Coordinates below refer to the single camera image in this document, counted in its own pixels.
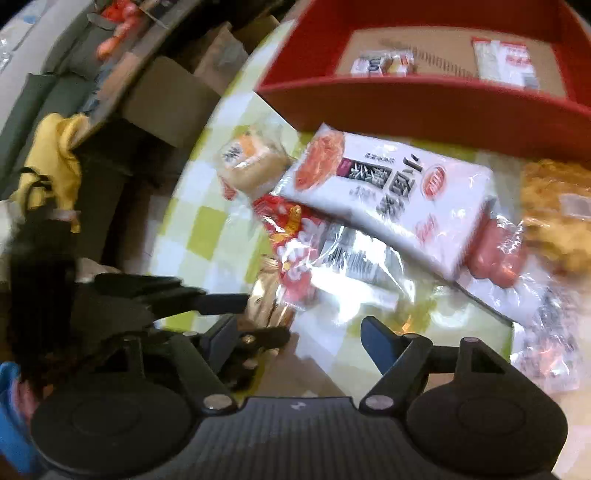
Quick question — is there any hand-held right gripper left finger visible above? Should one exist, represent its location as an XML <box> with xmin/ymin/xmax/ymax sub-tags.
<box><xmin>104</xmin><ymin>316</ymin><xmax>242</xmax><ymax>412</ymax></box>

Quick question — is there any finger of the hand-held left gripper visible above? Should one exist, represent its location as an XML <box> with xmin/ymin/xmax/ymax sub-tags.
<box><xmin>95</xmin><ymin>273</ymin><xmax>251</xmax><ymax>320</ymax></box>
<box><xmin>231</xmin><ymin>327</ymin><xmax>291</xmax><ymax>391</ymax></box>

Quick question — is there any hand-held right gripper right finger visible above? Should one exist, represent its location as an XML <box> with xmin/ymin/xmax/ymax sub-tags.
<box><xmin>360</xmin><ymin>316</ymin><xmax>509</xmax><ymax>411</ymax></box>

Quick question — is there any golden snack packet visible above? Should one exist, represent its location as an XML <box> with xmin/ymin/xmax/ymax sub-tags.
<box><xmin>244</xmin><ymin>256</ymin><xmax>297</xmax><ymax>335</ymax></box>

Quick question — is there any clear packet with printed label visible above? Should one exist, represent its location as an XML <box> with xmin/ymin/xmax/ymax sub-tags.
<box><xmin>318</xmin><ymin>224</ymin><xmax>419</xmax><ymax>319</ymax></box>

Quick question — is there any red snack packet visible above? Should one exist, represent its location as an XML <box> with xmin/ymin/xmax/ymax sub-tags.
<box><xmin>253</xmin><ymin>194</ymin><xmax>326</xmax><ymax>311</ymax></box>

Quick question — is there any steamed cake packet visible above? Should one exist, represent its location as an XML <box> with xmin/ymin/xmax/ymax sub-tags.
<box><xmin>216</xmin><ymin>127</ymin><xmax>293</xmax><ymax>200</ymax></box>

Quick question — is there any pink sausage packet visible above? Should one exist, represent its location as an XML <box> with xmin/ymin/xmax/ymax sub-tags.
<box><xmin>455</xmin><ymin>215</ymin><xmax>555</xmax><ymax>324</ymax></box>

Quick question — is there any large white snack bag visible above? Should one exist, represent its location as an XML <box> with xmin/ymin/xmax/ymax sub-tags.
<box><xmin>271</xmin><ymin>122</ymin><xmax>498</xmax><ymax>283</ymax></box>

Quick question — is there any fried crispy snack packet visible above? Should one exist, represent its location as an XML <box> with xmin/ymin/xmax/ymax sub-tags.
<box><xmin>521</xmin><ymin>158</ymin><xmax>591</xmax><ymax>274</ymax></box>

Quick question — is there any red cardboard box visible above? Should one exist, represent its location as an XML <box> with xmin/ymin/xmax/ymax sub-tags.
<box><xmin>255</xmin><ymin>0</ymin><xmax>591</xmax><ymax>162</ymax></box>

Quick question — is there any person's left forearm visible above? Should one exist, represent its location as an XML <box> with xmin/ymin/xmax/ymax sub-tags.
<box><xmin>0</xmin><ymin>361</ymin><xmax>43</xmax><ymax>477</ymax></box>

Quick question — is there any green white checked tablecloth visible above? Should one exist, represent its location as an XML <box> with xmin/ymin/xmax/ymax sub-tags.
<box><xmin>154</xmin><ymin>7</ymin><xmax>591</xmax><ymax>480</ymax></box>

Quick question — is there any yellow cloth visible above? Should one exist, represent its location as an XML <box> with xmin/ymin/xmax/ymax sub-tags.
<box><xmin>11</xmin><ymin>112</ymin><xmax>89</xmax><ymax>234</ymax></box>

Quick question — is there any clear crinkled packet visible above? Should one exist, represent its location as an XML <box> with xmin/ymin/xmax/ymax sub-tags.
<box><xmin>508</xmin><ymin>277</ymin><xmax>583</xmax><ymax>394</ymax></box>

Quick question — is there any large flat cardboard box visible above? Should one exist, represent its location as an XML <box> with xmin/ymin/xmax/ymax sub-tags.
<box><xmin>122</xmin><ymin>54</ymin><xmax>223</xmax><ymax>149</ymax></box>

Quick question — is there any green sofa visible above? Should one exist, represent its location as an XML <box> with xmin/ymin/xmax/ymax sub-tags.
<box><xmin>0</xmin><ymin>11</ymin><xmax>112</xmax><ymax>188</ymax></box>

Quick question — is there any small cardboard box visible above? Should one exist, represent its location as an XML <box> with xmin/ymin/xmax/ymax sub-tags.
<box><xmin>191</xmin><ymin>22</ymin><xmax>252</xmax><ymax>95</ymax></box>

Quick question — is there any small white red packet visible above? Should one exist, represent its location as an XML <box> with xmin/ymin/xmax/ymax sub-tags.
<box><xmin>350</xmin><ymin>51</ymin><xmax>415</xmax><ymax>77</ymax></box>

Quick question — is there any white rectangular packet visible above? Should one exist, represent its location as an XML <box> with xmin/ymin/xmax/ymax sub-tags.
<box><xmin>471</xmin><ymin>38</ymin><xmax>542</xmax><ymax>89</ymax></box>

